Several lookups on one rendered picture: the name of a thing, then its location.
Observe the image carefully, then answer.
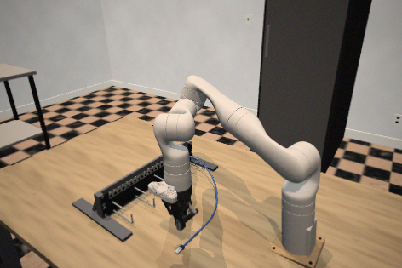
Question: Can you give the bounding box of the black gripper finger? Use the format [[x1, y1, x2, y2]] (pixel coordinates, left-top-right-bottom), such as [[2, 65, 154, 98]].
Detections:
[[161, 199, 178, 230], [176, 202, 198, 231]]

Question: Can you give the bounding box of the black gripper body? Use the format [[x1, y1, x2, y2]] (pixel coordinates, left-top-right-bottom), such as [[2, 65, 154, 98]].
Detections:
[[175, 186, 192, 213]]

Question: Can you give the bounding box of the white and dark blue plug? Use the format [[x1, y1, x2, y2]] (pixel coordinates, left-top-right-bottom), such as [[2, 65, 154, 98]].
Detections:
[[175, 245, 185, 254]]

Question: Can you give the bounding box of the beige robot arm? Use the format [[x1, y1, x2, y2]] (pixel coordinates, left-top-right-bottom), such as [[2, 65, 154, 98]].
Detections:
[[148, 76, 321, 257]]

